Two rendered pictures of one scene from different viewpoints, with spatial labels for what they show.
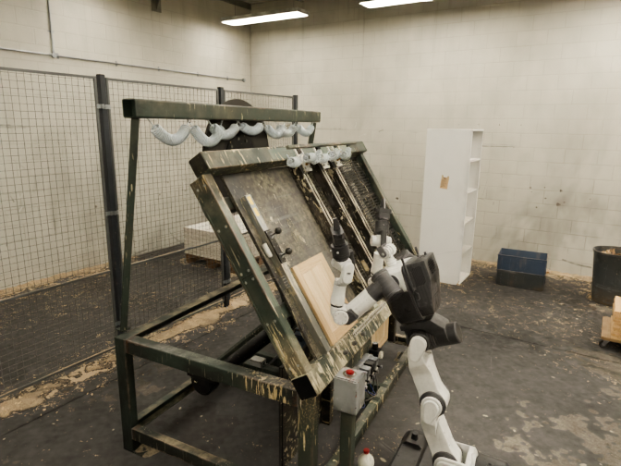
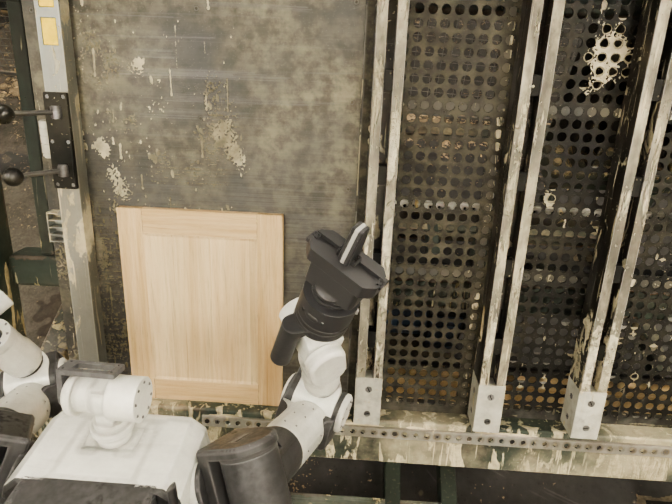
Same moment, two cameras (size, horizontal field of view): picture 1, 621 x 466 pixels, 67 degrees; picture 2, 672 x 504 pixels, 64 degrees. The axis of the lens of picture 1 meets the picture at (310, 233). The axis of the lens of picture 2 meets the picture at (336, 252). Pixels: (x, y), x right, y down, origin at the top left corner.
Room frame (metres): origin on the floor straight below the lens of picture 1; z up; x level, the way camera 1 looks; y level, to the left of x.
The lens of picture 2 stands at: (2.65, -0.86, 2.16)
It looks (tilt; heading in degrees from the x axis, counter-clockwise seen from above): 51 degrees down; 67
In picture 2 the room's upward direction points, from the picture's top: straight up
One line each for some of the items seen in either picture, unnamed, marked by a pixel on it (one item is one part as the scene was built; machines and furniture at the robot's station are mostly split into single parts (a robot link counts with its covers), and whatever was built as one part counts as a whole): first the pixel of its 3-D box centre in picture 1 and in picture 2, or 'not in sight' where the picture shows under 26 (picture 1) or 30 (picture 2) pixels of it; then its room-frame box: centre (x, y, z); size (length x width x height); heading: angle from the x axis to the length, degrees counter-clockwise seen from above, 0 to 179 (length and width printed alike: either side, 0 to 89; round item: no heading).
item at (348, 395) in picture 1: (348, 390); not in sight; (2.03, -0.20, 0.84); 0.12 x 0.12 x 0.18; 63
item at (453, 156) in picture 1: (449, 204); not in sight; (6.42, -1.92, 1.03); 0.61 x 0.58 x 2.05; 148
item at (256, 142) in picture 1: (241, 156); not in sight; (3.44, 0.51, 1.85); 0.80 x 0.06 x 0.80; 153
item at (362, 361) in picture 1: (367, 374); not in sight; (2.45, -0.33, 0.69); 0.50 x 0.14 x 0.24; 153
